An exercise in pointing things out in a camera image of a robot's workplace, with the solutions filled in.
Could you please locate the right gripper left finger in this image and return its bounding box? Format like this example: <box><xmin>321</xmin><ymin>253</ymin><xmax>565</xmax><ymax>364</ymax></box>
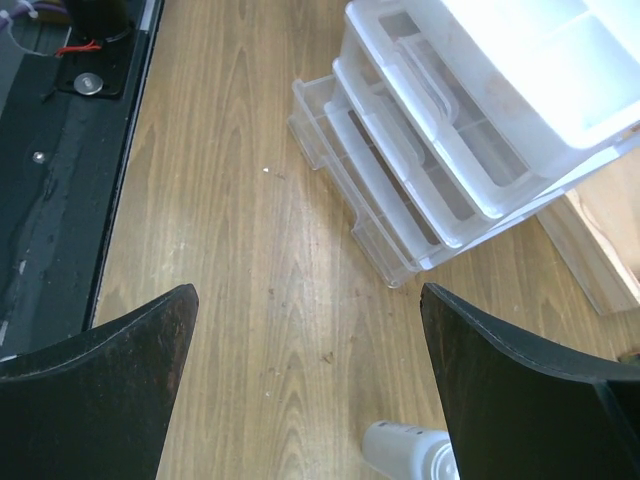
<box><xmin>1</xmin><ymin>284</ymin><xmax>199</xmax><ymax>479</ymax></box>

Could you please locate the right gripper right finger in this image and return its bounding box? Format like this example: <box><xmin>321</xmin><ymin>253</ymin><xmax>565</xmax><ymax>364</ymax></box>
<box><xmin>420</xmin><ymin>283</ymin><xmax>639</xmax><ymax>479</ymax></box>

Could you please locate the short white bottle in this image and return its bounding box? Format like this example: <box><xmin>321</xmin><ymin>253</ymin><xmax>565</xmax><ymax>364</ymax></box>
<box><xmin>362</xmin><ymin>420</ymin><xmax>460</xmax><ymax>480</ymax></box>

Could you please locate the white drawer organizer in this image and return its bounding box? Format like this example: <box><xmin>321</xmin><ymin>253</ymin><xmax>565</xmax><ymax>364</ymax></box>
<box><xmin>288</xmin><ymin>1</ymin><xmax>639</xmax><ymax>288</ymax></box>

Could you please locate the wooden clothes rack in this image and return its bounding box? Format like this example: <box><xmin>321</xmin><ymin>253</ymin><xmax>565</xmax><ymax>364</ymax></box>
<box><xmin>537</xmin><ymin>149</ymin><xmax>639</xmax><ymax>315</ymax></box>

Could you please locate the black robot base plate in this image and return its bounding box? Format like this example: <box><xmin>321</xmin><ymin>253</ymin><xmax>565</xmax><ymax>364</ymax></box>
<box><xmin>1</xmin><ymin>1</ymin><xmax>164</xmax><ymax>357</ymax></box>

